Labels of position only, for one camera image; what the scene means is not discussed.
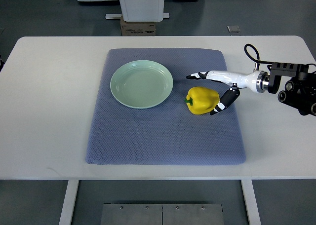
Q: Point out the blue quilted mat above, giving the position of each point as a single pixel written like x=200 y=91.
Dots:
x=167 y=134

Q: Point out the pale green plate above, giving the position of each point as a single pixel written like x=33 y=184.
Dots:
x=141 y=84

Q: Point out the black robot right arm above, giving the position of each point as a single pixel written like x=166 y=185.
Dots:
x=294 y=85

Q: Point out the yellow bell pepper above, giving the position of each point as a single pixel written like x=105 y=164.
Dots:
x=201 y=100

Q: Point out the left white table leg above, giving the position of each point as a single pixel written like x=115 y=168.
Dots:
x=69 y=202

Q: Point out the white table leg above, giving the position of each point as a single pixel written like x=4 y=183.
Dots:
x=69 y=202
x=250 y=202

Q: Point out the right white table leg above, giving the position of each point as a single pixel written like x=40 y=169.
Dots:
x=250 y=202

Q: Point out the grey metal floor plate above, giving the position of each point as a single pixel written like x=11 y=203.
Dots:
x=162 y=214

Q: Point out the small grey floor plate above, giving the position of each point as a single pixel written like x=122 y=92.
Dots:
x=235 y=29

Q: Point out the brown cardboard box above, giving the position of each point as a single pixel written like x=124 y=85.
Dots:
x=137 y=28

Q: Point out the white cabinet on stand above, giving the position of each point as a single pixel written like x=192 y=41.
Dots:
x=140 y=11

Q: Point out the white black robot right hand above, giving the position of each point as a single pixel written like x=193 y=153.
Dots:
x=229 y=80

